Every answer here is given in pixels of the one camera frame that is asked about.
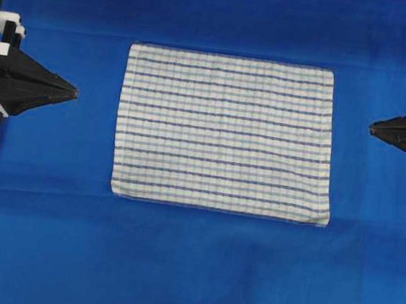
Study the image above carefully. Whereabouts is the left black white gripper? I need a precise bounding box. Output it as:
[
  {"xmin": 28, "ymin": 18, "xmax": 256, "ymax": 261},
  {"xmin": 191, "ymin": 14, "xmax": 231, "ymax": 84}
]
[{"xmin": 0, "ymin": 10, "xmax": 79, "ymax": 124}]

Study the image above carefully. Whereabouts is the white blue striped towel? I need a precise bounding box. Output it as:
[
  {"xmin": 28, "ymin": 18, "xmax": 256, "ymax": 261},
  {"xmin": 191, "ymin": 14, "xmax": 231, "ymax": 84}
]
[{"xmin": 111, "ymin": 43, "xmax": 335, "ymax": 227}]

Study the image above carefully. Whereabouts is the blue table cloth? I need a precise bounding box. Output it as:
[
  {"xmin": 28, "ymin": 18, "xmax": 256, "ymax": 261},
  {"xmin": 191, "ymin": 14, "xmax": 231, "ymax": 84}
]
[{"xmin": 0, "ymin": 0, "xmax": 406, "ymax": 304}]

